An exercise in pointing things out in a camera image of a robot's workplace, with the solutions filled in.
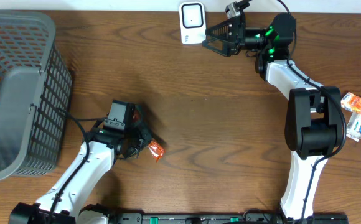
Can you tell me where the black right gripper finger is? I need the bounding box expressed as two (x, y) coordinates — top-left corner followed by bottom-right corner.
(202, 39), (230, 57)
(205, 19), (232, 39)

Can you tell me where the red chocolate bar wrapper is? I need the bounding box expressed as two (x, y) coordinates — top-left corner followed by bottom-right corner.
(148, 139), (165, 162)

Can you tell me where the orange juice carton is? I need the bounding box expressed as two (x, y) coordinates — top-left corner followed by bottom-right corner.
(340, 92), (361, 114)

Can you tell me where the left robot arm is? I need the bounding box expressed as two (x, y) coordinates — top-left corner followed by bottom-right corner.
(9, 100), (152, 224)

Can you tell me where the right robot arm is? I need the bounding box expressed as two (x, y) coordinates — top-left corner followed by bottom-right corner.
(203, 11), (347, 223)

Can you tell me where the white barcode scanner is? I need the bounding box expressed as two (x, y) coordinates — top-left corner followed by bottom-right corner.
(179, 1), (206, 45)

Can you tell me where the grey plastic shopping basket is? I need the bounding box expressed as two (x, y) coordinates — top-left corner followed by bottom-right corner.
(0, 11), (73, 180)

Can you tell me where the black left camera cable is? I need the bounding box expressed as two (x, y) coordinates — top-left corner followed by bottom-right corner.
(45, 107), (106, 224)

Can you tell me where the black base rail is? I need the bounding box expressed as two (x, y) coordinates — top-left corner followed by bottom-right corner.
(77, 203), (349, 224)

